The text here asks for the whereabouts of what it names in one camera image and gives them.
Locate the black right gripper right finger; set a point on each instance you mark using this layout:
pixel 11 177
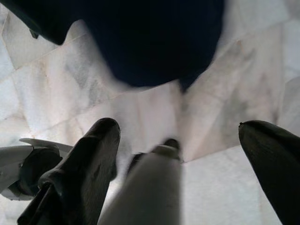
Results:
pixel 276 168

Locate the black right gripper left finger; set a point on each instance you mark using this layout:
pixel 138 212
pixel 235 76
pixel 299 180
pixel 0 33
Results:
pixel 82 175

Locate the navy T-shirt white print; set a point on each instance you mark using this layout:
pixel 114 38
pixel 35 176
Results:
pixel 152 42

